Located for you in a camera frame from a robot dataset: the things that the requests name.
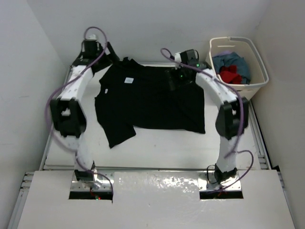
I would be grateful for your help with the blue shirt in basket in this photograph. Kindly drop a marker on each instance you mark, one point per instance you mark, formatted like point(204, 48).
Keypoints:
point(233, 59)

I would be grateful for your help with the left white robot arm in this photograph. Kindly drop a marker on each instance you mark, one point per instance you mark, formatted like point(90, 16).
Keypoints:
point(67, 114)

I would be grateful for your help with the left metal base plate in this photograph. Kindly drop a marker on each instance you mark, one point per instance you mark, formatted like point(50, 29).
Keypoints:
point(101, 184)

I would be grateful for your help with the cream laundry basket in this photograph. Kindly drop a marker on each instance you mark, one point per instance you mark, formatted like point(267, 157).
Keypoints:
point(244, 47)

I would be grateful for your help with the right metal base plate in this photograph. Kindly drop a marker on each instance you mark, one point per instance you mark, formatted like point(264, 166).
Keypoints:
point(207, 182)

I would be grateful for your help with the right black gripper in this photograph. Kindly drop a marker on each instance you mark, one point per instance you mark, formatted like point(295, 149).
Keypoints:
point(173, 73)

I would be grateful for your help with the black t shirt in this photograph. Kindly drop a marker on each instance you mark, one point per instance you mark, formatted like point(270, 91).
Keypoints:
point(133, 95)

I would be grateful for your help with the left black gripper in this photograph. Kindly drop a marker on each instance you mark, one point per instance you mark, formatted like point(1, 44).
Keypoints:
point(109, 59)

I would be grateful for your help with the lilac cloth in basket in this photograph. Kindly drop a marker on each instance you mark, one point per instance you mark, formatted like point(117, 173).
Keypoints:
point(224, 53)

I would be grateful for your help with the red shirt in basket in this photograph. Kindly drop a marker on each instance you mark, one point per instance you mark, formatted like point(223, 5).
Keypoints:
point(229, 74)

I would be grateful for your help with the metal base plate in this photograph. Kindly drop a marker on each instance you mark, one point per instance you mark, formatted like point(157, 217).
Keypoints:
point(101, 184)
point(207, 182)

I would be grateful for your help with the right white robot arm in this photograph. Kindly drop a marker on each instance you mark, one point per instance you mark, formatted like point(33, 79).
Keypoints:
point(232, 118)

